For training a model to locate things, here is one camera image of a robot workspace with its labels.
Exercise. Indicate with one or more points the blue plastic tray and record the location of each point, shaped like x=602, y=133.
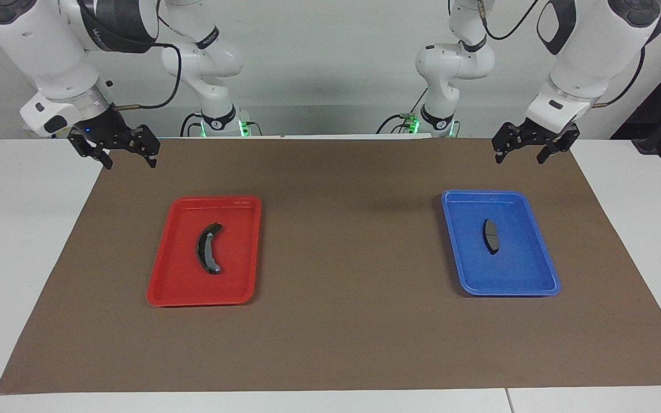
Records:
x=523, y=258

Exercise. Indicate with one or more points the short black brake pad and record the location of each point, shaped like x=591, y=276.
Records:
x=490, y=236

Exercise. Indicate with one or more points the long curved black brake pad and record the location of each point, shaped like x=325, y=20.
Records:
x=203, y=248

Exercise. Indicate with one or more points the red plastic tray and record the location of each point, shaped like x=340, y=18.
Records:
x=238, y=252

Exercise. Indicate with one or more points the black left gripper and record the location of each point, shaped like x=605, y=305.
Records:
x=537, y=133

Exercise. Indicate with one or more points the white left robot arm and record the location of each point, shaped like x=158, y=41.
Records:
x=588, y=51

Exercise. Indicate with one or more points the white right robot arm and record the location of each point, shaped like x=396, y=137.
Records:
x=38, y=51

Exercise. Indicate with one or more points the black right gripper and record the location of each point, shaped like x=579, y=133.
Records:
x=109, y=135

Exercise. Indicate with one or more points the brown table mat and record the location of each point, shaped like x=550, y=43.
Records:
x=342, y=332

